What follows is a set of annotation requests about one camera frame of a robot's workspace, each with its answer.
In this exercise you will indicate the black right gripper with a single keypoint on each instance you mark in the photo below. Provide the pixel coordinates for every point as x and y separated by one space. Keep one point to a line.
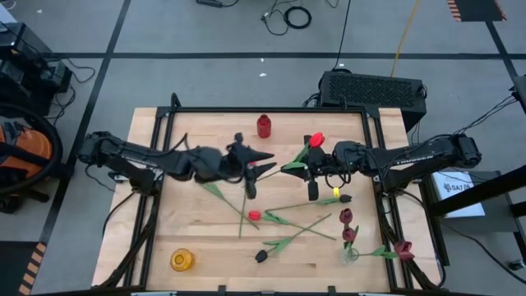
347 156

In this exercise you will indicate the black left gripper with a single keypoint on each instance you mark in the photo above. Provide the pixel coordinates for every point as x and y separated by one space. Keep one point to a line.
209 162

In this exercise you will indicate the dark red artificial tulip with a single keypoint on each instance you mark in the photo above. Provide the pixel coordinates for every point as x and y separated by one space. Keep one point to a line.
349 234
404 248
346 215

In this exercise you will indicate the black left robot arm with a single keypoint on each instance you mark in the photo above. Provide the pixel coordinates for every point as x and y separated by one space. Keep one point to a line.
135 152

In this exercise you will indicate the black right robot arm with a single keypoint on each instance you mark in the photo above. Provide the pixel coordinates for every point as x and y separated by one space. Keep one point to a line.
411 158

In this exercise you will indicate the red vase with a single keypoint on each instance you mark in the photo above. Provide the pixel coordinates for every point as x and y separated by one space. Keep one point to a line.
264 126

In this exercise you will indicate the clear glass vase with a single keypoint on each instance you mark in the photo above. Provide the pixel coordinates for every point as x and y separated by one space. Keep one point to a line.
348 257

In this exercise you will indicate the amber glass vase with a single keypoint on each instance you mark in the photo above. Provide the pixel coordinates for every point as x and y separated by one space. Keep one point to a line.
182 260

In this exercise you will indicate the black computer case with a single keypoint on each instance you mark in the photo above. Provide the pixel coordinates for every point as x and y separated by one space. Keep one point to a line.
370 94

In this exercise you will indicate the white paper sheet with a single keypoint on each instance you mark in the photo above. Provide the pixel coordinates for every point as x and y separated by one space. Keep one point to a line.
456 197

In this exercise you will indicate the black power strip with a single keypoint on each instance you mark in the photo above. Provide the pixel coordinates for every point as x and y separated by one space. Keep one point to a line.
209 3

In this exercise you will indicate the dark grey side table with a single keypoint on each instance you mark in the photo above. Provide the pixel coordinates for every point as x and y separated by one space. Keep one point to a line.
497 230

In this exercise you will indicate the orange vacuum cleaner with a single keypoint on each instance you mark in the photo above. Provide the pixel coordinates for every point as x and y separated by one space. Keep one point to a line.
29 148

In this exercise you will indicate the black power adapter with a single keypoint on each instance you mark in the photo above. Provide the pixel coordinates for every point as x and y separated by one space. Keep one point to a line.
515 265

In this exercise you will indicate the black mat with hazard stripes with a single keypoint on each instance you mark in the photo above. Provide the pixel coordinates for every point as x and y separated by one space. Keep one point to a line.
476 10
16 267

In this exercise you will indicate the black equipment rack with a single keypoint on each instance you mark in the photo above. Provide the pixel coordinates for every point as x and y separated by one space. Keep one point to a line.
24 53

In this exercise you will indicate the black aluminium table frame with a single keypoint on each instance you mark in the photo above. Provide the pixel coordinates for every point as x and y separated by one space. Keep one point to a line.
267 109

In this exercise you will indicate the black diagonal frame beam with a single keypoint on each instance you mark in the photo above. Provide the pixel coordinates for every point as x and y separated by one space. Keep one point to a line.
476 192

